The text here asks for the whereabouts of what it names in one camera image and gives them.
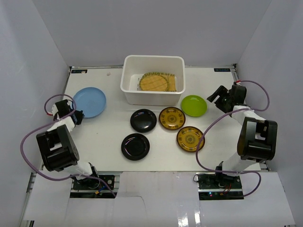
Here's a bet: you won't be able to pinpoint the light blue plate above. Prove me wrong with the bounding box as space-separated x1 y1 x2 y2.
73 87 107 119

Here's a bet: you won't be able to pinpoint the rectangular woven bamboo plate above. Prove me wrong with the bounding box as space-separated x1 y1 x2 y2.
144 72 176 92

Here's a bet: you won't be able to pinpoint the round woven bamboo plate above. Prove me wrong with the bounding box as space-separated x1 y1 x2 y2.
139 74 169 92

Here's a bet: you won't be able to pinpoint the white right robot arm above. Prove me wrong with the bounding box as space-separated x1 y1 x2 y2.
207 82 278 189

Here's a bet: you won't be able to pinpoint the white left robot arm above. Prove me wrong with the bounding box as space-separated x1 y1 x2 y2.
36 99 100 189

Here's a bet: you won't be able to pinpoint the white plastic bin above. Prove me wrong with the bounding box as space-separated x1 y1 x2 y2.
120 55 186 106

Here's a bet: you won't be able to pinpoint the green plate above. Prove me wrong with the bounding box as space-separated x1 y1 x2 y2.
181 95 207 117

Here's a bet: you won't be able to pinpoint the yellow patterned plate upper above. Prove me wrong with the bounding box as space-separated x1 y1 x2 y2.
159 107 186 131

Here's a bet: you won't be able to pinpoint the yellow patterned plate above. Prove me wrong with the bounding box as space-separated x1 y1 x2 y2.
177 126 203 153
159 107 186 131

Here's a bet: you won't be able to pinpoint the yellow patterned plate lower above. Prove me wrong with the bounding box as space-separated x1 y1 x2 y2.
177 126 203 153

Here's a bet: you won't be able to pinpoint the black plate upper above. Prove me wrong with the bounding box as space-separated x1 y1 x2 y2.
130 109 157 133

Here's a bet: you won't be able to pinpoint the black plate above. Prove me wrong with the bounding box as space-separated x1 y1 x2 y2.
130 109 157 133
121 133 150 161

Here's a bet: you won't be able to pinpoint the black plate lower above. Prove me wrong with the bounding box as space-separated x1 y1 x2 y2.
121 133 150 161

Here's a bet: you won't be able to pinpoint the white paper sheet front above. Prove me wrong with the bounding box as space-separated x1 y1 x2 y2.
24 172 295 227

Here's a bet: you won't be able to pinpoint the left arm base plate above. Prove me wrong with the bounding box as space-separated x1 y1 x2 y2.
71 174 116 193

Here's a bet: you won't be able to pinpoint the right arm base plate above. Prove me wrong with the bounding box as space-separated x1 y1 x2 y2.
193 173 244 201

